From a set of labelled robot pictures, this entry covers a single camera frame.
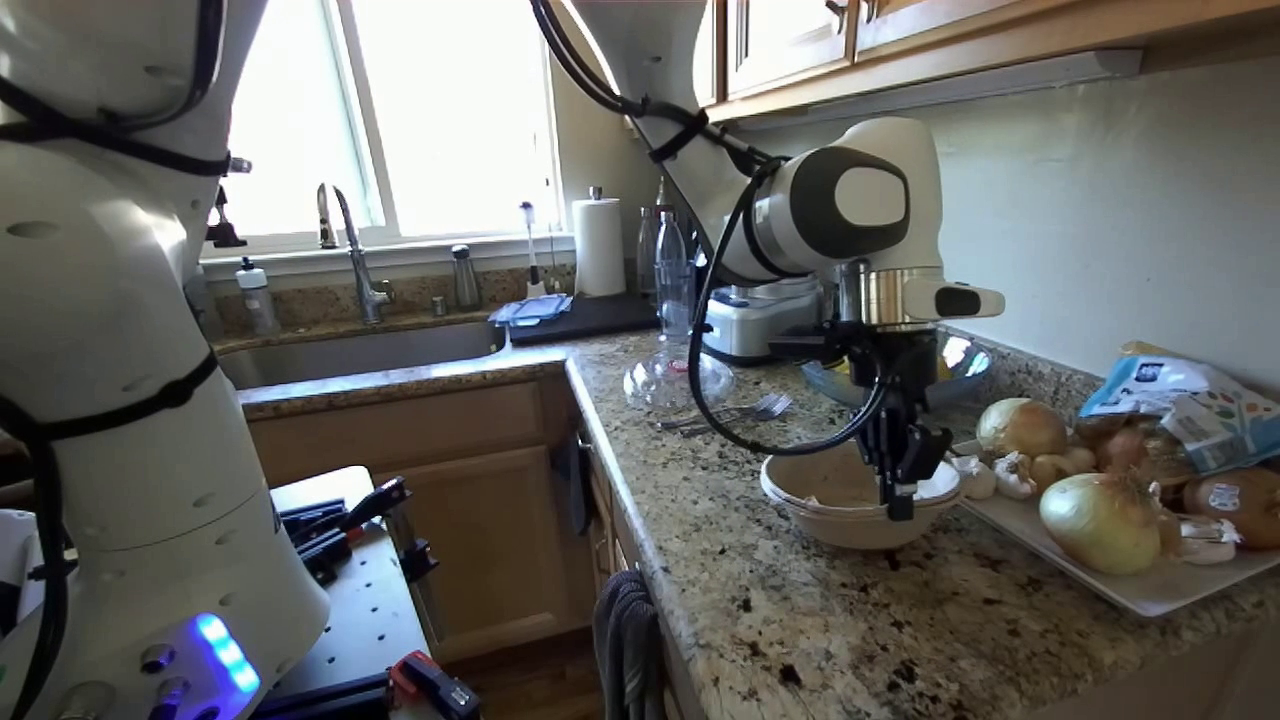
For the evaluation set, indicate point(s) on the yellow onion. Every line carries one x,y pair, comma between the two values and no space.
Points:
1102,523
1021,425

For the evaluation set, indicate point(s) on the wooden base cabinet door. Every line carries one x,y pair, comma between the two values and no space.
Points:
493,546

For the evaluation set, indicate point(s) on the dish brush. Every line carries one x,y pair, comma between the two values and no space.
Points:
535,246

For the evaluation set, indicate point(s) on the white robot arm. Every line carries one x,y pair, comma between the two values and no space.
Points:
120,443

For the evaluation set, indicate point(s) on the blue plastic container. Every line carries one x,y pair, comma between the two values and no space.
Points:
535,315

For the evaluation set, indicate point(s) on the clear soap bottle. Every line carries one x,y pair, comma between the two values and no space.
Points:
252,302

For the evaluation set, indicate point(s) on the clear plastic bottle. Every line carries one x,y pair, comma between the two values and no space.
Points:
674,281

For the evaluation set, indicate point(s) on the white garlic bulb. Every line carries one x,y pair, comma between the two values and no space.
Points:
1207,542

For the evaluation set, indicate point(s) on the white ceramic bowl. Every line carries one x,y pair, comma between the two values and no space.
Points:
825,480
852,539

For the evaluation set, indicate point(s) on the black hand tool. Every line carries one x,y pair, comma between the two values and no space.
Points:
334,525

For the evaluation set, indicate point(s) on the white rectangular plate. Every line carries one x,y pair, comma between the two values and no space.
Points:
1161,587

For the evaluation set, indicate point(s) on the steel kitchen sink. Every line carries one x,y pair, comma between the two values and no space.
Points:
360,351

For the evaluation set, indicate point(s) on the metal kitchen faucet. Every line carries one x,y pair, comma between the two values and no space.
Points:
357,260

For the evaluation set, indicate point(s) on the bright kitchen window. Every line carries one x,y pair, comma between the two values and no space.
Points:
443,121

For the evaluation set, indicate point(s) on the brown skinned onion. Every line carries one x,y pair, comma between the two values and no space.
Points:
1132,451
1245,505

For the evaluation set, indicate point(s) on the blue white food package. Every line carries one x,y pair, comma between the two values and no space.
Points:
1172,395

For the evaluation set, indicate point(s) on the dark hanging cloth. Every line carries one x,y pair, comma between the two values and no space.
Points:
573,480

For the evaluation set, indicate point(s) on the white paper towel roll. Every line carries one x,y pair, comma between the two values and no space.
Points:
602,246

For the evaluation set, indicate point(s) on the black drying mat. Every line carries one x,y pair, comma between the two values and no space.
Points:
607,318

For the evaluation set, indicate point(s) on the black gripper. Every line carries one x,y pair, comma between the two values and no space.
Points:
900,383

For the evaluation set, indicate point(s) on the blue grey hanging towel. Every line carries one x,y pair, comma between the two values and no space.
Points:
629,652

